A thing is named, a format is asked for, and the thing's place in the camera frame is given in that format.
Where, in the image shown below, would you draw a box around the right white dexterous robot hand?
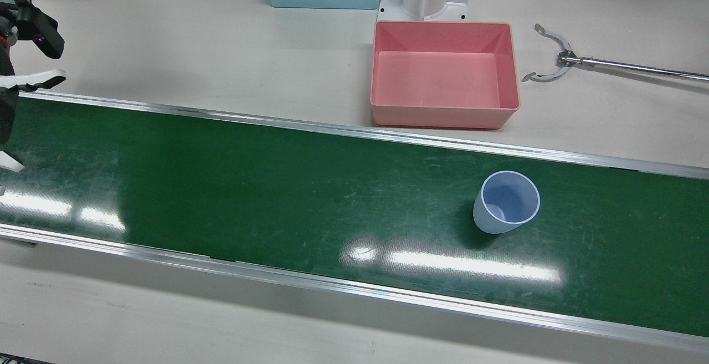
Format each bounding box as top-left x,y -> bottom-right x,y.
0,47 -> 68,196

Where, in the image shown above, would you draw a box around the pink plastic box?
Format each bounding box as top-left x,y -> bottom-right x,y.
369,20 -> 521,130

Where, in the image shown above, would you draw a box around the light blue plastic cup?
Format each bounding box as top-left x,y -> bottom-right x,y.
472,170 -> 542,235

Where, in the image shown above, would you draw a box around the metal reacher grabber tool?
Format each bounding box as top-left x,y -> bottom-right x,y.
522,23 -> 709,83

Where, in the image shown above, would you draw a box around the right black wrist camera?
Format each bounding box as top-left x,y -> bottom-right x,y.
0,0 -> 66,59

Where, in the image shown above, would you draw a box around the green conveyor belt aluminium frame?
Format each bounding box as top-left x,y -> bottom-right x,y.
0,90 -> 709,353

